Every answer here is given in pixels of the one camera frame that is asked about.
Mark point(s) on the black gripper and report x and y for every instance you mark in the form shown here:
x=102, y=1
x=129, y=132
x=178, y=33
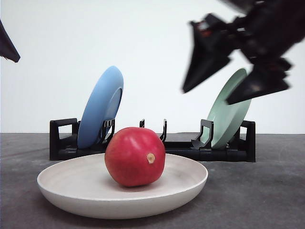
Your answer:
x=267, y=31

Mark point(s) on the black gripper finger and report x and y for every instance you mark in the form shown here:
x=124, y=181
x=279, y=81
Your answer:
x=8, y=48

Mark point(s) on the white plate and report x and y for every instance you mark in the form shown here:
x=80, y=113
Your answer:
x=84, y=187

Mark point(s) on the green plate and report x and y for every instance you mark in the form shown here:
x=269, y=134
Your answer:
x=227, y=117

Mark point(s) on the blue plate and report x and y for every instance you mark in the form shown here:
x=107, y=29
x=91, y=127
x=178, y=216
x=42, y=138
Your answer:
x=103, y=104

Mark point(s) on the black plate rack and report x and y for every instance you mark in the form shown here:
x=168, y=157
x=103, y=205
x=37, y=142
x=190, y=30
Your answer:
x=64, y=142

